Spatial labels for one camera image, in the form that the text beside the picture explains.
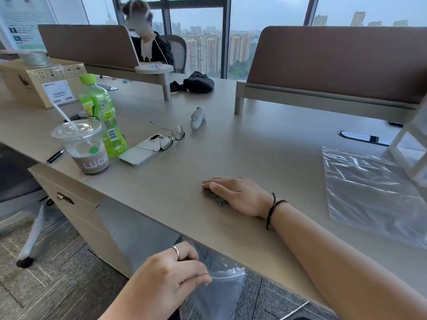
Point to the white printed poster board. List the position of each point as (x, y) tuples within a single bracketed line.
[(23, 19)]

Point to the grey mesh office chair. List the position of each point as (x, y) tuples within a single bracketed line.
[(176, 53)]

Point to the pile of small dark pieces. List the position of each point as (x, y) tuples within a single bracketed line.
[(213, 198)]

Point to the person's right hand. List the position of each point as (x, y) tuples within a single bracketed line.
[(245, 196)]

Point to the cardboard box with labels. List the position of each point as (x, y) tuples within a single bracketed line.
[(36, 81)]

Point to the white smartphone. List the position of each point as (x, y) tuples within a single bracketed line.
[(140, 150)]

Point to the black pen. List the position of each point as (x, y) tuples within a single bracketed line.
[(55, 156)]

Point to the clear plastic coffee cup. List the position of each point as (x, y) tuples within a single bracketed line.
[(85, 149)]

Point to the brown desk divider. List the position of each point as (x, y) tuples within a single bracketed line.
[(333, 63), (90, 46)]

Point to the white drinking straw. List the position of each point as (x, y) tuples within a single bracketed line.
[(61, 114)]

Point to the white handheld controller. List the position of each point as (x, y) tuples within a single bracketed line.
[(196, 118)]

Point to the white frame box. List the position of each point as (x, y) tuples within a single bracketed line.
[(412, 146)]

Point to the person's right fingers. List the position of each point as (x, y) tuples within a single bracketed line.
[(220, 187)]

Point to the small black device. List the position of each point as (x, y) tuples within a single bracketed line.
[(396, 123)]

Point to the metal key in lock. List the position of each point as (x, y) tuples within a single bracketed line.
[(63, 197)]

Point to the person's left hand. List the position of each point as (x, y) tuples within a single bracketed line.
[(163, 276)]

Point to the person's left fingers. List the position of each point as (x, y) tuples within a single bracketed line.
[(186, 266)]

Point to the green drink bottle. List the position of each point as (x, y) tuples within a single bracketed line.
[(103, 119)]

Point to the person's left forearm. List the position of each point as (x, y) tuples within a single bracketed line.
[(140, 303)]

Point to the beige drawer cabinet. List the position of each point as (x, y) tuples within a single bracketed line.
[(76, 209)]

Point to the clear zip bag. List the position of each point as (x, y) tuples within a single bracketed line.
[(218, 296), (367, 189)]

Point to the round white shelf on post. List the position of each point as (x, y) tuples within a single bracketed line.
[(156, 71)]

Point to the black pouch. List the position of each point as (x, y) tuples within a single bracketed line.
[(198, 82)]

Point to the black rimmed glasses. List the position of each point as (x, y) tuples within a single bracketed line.
[(171, 136)]

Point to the black smartphone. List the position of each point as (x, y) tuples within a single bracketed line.
[(107, 87)]

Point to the person's right forearm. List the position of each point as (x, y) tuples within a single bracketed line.
[(333, 263)]

